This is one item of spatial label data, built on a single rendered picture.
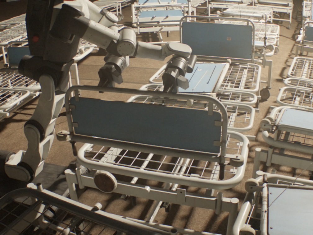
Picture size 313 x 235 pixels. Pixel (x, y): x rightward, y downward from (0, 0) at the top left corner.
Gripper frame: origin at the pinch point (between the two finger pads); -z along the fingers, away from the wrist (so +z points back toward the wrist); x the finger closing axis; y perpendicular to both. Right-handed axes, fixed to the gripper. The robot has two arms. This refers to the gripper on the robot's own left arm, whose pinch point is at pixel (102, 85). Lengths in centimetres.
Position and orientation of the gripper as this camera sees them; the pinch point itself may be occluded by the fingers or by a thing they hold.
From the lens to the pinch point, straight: 148.9
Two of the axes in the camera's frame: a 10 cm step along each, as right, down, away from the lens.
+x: -1.4, -7.1, -6.9
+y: 9.5, 1.0, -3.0
